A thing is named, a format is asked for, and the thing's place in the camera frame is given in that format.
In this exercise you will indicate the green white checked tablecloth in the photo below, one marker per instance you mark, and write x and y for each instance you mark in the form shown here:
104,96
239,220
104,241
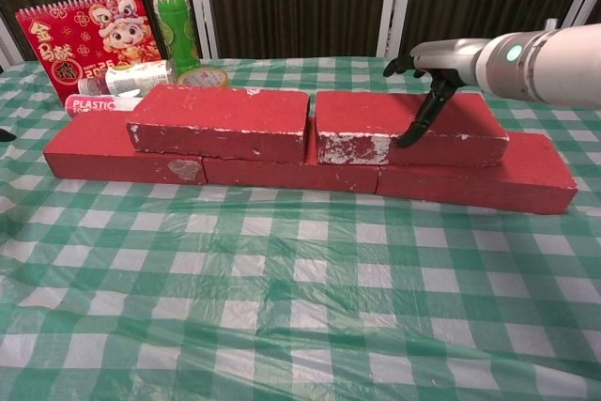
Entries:
235,279

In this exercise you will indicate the red spiral desk calendar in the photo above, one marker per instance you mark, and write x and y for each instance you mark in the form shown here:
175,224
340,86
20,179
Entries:
70,39

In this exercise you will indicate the red brick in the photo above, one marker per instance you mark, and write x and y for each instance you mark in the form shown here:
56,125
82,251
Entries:
366,110
282,175
220,110
94,147
469,185

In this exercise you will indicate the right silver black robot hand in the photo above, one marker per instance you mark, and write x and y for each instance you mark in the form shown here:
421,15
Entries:
451,60

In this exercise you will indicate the white plastic wrap roll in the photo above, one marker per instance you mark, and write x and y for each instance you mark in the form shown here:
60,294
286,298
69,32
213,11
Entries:
89,105

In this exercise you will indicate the yellowish packing tape roll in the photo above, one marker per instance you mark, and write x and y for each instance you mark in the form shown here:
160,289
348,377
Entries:
202,77

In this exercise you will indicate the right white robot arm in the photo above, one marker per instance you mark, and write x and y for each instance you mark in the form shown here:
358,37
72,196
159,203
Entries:
554,67

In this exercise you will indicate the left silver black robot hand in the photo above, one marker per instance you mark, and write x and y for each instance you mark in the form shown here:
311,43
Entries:
4,134

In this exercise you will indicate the white labelled plastic bottle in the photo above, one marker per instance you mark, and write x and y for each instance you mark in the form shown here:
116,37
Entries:
136,77

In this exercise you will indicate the green drink bottle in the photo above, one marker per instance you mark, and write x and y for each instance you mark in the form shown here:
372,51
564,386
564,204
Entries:
176,25

